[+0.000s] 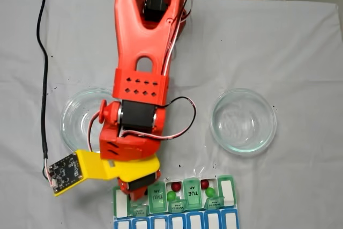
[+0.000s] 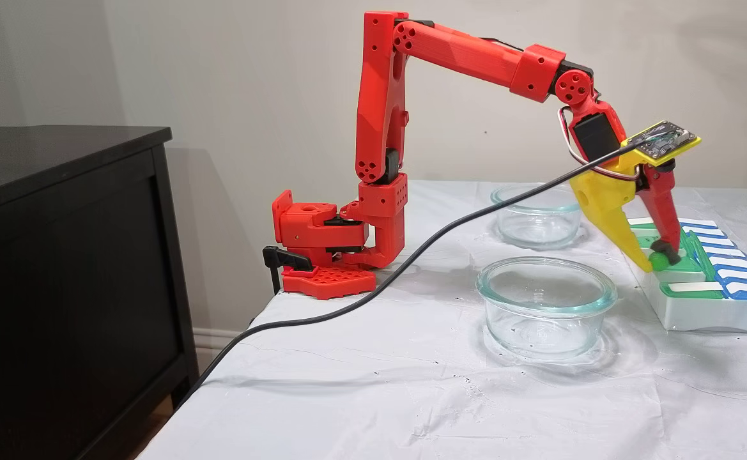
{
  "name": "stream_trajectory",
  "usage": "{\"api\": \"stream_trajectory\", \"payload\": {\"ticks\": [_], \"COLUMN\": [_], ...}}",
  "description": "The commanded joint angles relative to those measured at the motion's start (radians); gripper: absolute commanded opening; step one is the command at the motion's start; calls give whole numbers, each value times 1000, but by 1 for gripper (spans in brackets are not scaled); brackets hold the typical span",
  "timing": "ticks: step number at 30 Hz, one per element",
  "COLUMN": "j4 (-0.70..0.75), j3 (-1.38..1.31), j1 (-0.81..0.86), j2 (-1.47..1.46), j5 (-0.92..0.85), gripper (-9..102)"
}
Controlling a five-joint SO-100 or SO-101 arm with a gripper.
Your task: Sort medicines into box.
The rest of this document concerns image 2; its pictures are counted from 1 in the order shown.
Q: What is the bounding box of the white red servo wire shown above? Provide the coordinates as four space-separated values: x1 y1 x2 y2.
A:
558 105 639 183

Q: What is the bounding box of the camera board on yellow mount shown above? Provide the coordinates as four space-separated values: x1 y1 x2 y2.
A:
626 120 702 168

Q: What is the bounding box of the black wooden cabinet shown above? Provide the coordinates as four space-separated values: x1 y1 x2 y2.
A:
0 125 200 460

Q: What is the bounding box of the white tablecloth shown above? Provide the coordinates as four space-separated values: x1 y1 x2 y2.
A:
137 179 747 460

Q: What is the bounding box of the black camera cable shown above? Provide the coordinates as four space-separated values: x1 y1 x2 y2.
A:
185 137 645 400

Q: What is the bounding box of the white baseboard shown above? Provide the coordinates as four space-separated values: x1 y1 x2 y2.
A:
193 327 252 372

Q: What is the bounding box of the clear glass bowl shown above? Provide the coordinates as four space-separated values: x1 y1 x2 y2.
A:
490 184 583 250
476 257 618 362

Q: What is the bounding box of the weekly pill organizer box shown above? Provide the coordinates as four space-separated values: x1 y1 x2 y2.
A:
628 216 747 336

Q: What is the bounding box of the black table clamp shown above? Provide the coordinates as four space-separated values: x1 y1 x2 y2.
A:
262 245 314 296

